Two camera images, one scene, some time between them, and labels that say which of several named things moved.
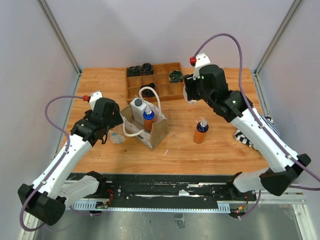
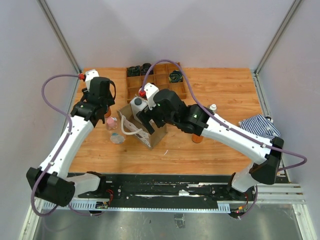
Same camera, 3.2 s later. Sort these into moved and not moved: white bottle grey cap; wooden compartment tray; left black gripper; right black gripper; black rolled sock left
Moved: right black gripper; left black gripper
Not moved: white bottle grey cap; black rolled sock left; wooden compartment tray
